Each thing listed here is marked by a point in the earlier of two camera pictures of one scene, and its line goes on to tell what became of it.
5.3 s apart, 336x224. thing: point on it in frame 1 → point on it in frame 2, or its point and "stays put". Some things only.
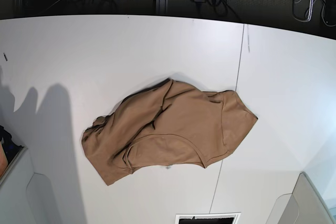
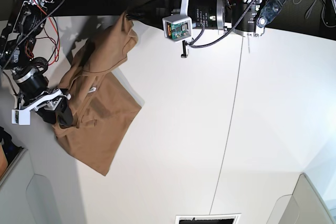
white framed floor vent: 209,218 stays put
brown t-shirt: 166,121 → 104,103
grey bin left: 26,197 stays put
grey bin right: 305,205 stays put
